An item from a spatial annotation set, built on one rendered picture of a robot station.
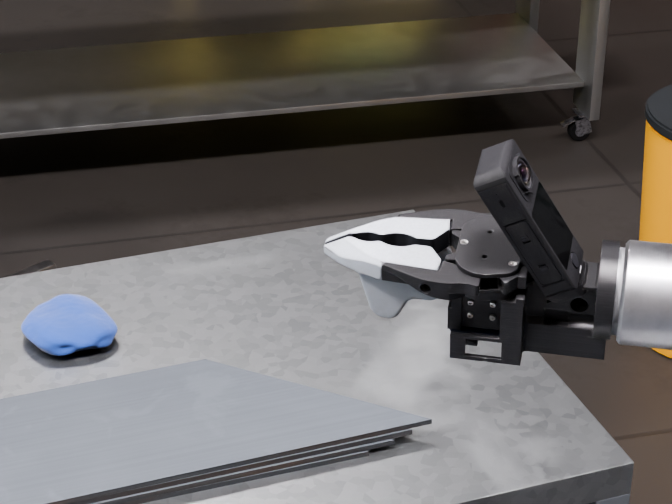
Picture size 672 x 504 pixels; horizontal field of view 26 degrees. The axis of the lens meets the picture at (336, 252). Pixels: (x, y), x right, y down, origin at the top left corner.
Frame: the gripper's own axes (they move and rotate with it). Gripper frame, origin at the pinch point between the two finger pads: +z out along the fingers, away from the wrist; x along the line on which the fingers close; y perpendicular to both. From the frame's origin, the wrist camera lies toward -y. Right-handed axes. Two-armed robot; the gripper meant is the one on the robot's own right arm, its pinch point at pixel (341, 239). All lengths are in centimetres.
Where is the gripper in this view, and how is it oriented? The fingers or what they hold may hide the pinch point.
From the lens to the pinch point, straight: 106.6
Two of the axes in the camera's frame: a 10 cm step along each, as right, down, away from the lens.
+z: -9.8, -1.0, 1.9
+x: 2.1, -5.9, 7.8
